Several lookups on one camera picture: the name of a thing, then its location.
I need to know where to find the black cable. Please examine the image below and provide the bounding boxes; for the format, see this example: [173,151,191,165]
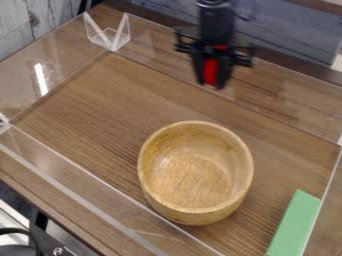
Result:
[0,227,34,256]

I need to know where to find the clear acrylic front wall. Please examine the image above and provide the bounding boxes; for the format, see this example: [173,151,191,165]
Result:
[0,124,223,256]

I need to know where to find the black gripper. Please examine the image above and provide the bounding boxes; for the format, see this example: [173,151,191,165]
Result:
[173,29,256,89]

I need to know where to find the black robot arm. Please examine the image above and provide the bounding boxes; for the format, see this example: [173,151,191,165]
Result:
[173,0,256,90]

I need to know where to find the black table clamp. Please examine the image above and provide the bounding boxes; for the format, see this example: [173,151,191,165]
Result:
[29,211,77,256]

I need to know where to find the wooden bowl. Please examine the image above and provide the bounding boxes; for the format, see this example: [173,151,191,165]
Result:
[137,120,253,226]

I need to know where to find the red plush strawberry toy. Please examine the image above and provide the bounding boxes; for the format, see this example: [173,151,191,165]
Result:
[203,45,227,89]

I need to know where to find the clear acrylic corner bracket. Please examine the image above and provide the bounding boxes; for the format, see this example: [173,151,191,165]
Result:
[82,13,131,52]

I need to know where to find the green tape strip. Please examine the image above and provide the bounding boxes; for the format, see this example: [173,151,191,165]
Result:
[264,190,320,256]

